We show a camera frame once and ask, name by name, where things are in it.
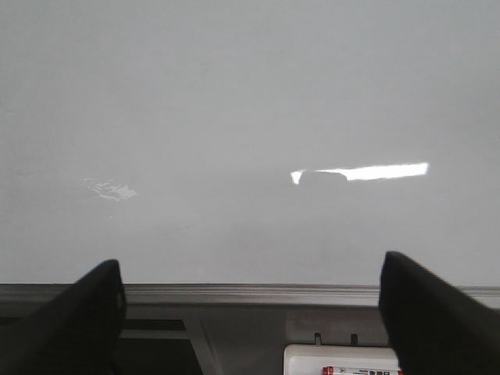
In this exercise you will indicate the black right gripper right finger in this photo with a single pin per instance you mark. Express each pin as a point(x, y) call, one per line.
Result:
point(433, 327)

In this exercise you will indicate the white plastic marker tray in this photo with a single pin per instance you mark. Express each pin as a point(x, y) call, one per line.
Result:
point(310, 359)

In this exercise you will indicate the grey pegboard panel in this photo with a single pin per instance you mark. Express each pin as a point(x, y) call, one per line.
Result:
point(244, 339)

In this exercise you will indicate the white whiteboard with aluminium frame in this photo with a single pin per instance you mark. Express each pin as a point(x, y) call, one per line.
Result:
point(250, 142)

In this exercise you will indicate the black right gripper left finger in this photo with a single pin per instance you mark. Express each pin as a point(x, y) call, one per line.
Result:
point(77, 332)

